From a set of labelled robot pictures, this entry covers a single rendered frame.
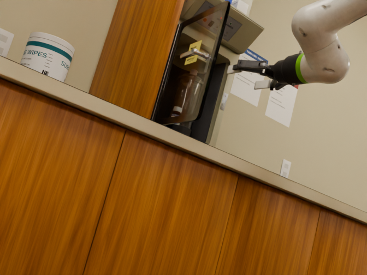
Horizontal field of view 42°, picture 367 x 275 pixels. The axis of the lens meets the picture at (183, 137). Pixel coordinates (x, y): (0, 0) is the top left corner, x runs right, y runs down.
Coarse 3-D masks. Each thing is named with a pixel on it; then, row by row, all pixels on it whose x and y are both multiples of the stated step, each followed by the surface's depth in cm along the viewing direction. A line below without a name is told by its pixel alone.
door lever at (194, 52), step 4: (188, 52) 148; (192, 52) 145; (196, 52) 145; (200, 52) 146; (180, 56) 152; (184, 56) 150; (188, 56) 149; (200, 56) 147; (204, 56) 147; (208, 56) 147; (204, 60) 147
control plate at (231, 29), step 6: (204, 6) 172; (210, 6) 173; (198, 12) 173; (228, 18) 178; (228, 24) 180; (234, 24) 181; (240, 24) 181; (228, 30) 182; (234, 30) 183; (228, 36) 184
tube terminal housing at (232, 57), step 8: (248, 0) 197; (248, 8) 197; (224, 48) 189; (224, 56) 189; (232, 56) 191; (232, 64) 191; (224, 72) 192; (224, 80) 192; (224, 88) 189; (216, 104) 190; (216, 112) 190; (216, 120) 186; (216, 128) 186; (208, 136) 187; (216, 136) 186; (208, 144) 184
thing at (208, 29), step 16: (208, 16) 156; (224, 16) 146; (192, 32) 162; (208, 32) 152; (176, 48) 169; (208, 48) 149; (176, 64) 165; (192, 64) 154; (208, 64) 145; (176, 80) 161; (192, 80) 151; (208, 80) 142; (176, 96) 156; (192, 96) 147; (160, 112) 163; (176, 112) 153; (192, 112) 144
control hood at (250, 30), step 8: (192, 0) 172; (200, 0) 170; (208, 0) 171; (216, 0) 172; (224, 0) 174; (184, 8) 174; (192, 8) 172; (232, 8) 176; (184, 16) 173; (192, 16) 174; (232, 16) 178; (240, 16) 179; (248, 16) 181; (248, 24) 182; (256, 24) 183; (240, 32) 184; (248, 32) 185; (256, 32) 186; (224, 40) 185; (232, 40) 186; (240, 40) 187; (248, 40) 188; (232, 48) 189; (240, 48) 189
